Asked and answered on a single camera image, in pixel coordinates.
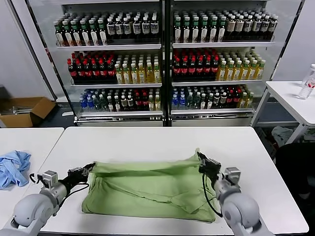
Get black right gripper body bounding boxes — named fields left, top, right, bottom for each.
left=198, top=158, right=221, bottom=181

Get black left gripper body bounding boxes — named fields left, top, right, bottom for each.
left=64, top=166, right=88, bottom=187

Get green t-shirt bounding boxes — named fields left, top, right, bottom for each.
left=81, top=147, right=218, bottom=223

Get grey white clothes pile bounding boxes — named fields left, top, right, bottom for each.
left=271, top=126, right=295, bottom=148

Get greenish clothes heap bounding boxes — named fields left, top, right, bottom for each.
left=301, top=129, right=315, bottom=143

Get glass beverage cooler cabinet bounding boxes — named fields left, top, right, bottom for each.
left=165, top=0, right=305, bottom=127
left=24, top=0, right=170, bottom=127

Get white cooler shelf board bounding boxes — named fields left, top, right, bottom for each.
left=70, top=83, right=162, bottom=89
left=55, top=43, right=162, bottom=51
left=171, top=79, right=263, bottom=87
left=172, top=41, right=276, bottom=49
left=171, top=108, right=254, bottom=115
left=77, top=111, right=163, bottom=118

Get crumpled light blue garment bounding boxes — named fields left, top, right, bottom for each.
left=0, top=150, right=32, bottom=189

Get open cardboard box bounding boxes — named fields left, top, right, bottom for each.
left=0, top=97, right=57, bottom=128

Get black chair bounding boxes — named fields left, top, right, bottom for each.
left=275, top=142, right=315, bottom=205

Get yellow drink bottle green label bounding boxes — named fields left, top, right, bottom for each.
left=153, top=61, right=161, bottom=83
left=242, top=59, right=250, bottom=81
left=115, top=64, right=123, bottom=84
left=234, top=60, right=243, bottom=81
left=137, top=62, right=146, bottom=84
left=129, top=63, right=138, bottom=84
left=257, top=59, right=266, bottom=80
left=218, top=60, right=227, bottom=81
left=122, top=63, right=130, bottom=84
left=226, top=60, right=235, bottom=81
left=250, top=59, right=258, bottom=81
left=145, top=62, right=154, bottom=84

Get grey bars bundle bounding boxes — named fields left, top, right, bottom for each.
left=0, top=105, right=32, bottom=115

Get white side table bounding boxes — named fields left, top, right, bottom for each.
left=253, top=81, right=315, bottom=146

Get clear plastic water bottle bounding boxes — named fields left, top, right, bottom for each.
left=298, top=63, right=315, bottom=100

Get dark tea bottle green cap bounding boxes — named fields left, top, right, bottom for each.
left=97, top=19, right=108, bottom=46
left=63, top=20, right=73, bottom=47
left=182, top=17, right=191, bottom=43
left=200, top=16, right=209, bottom=43
left=81, top=20, right=90, bottom=46
left=89, top=19, right=99, bottom=46
left=209, top=16, right=218, bottom=43
left=72, top=20, right=82, bottom=46
left=55, top=21, right=64, bottom=47
left=218, top=16, right=227, bottom=42
left=173, top=17, right=183, bottom=43
left=191, top=17, right=200, bottom=43

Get dark bottle tan label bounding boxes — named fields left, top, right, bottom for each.
left=226, top=15, right=236, bottom=40
left=235, top=15, right=244, bottom=40

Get dark bottle blue white label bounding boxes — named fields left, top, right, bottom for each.
left=243, top=15, right=253, bottom=40
left=132, top=16, right=141, bottom=36
left=114, top=17, right=124, bottom=37
left=260, top=15, right=270, bottom=40
left=123, top=17, right=131, bottom=37
left=269, top=15, right=279, bottom=40
left=252, top=15, right=261, bottom=40
left=106, top=17, right=115, bottom=37
left=141, top=16, right=150, bottom=36
left=150, top=16, right=159, bottom=36

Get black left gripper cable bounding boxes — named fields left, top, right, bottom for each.
left=29, top=173, right=90, bottom=207

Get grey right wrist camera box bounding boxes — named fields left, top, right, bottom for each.
left=223, top=167, right=242, bottom=188

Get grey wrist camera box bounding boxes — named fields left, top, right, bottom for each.
left=223, top=167, right=242, bottom=188
left=41, top=170, right=60, bottom=189

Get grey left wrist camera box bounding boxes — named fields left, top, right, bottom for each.
left=41, top=170, right=60, bottom=189

